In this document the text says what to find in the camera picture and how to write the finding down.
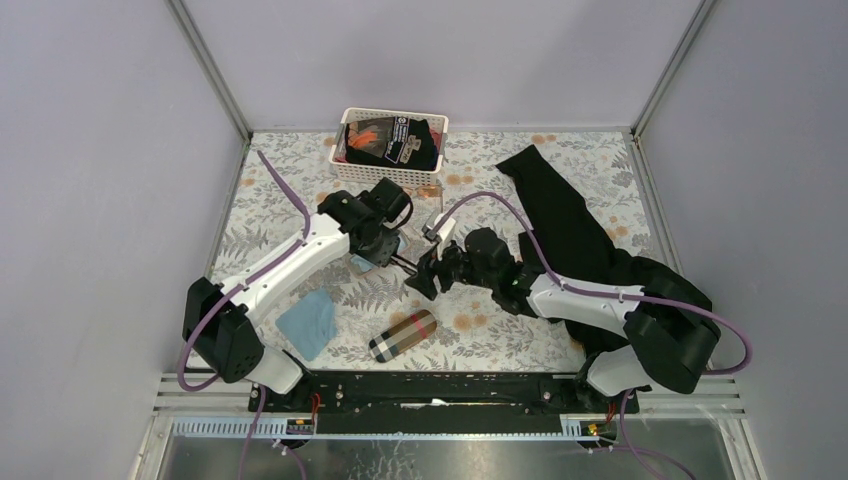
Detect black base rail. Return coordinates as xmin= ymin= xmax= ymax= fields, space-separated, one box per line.
xmin=248 ymin=370 xmax=623 ymax=434

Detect black packaged items in basket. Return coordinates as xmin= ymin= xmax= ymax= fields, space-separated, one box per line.
xmin=344 ymin=116 xmax=439 ymax=171

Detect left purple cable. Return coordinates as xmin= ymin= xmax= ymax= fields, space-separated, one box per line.
xmin=175 ymin=150 xmax=313 ymax=480

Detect pink glasses case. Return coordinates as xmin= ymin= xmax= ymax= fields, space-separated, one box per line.
xmin=347 ymin=234 xmax=409 ymax=276

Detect black garment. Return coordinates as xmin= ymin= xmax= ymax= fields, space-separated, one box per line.
xmin=495 ymin=143 xmax=714 ymax=362

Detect blue cleaning cloth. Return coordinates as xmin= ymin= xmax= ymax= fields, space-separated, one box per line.
xmin=349 ymin=236 xmax=409 ymax=274
xmin=275 ymin=289 xmax=338 ymax=361

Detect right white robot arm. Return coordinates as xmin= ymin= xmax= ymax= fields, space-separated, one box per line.
xmin=405 ymin=228 xmax=721 ymax=412

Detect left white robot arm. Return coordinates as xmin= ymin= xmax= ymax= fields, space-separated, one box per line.
xmin=178 ymin=178 xmax=413 ymax=411

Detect white plastic basket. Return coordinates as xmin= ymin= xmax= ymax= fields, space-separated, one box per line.
xmin=328 ymin=107 xmax=449 ymax=188

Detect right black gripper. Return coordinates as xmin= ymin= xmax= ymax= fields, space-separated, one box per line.
xmin=404 ymin=232 xmax=496 ymax=301

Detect plaid glasses case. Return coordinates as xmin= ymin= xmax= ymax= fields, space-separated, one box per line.
xmin=367 ymin=310 xmax=438 ymax=363

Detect orange lens sunglasses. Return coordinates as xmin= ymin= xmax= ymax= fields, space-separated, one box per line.
xmin=404 ymin=185 xmax=444 ymax=230

